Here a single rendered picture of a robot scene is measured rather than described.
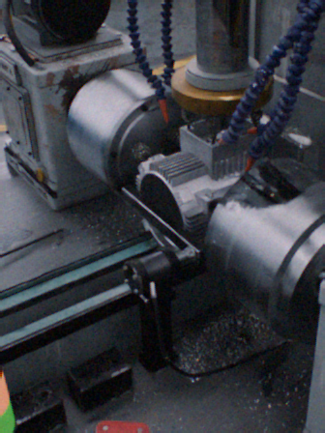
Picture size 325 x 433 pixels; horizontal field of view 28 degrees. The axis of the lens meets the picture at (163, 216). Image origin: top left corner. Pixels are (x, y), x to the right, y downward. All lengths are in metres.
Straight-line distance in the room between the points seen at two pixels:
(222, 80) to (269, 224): 0.27
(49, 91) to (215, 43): 0.51
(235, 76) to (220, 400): 0.55
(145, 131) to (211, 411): 0.55
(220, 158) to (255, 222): 0.22
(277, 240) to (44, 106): 0.74
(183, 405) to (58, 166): 0.69
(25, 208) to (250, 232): 0.82
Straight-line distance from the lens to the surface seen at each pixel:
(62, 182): 1.62
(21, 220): 1.65
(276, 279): 0.96
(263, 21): 1.37
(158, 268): 1.06
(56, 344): 1.17
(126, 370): 1.15
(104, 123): 1.33
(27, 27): 1.67
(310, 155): 1.18
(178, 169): 1.18
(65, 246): 1.53
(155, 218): 1.19
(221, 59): 1.13
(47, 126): 1.55
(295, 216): 0.97
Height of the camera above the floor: 1.69
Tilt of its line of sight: 34 degrees down
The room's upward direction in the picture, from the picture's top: 3 degrees counter-clockwise
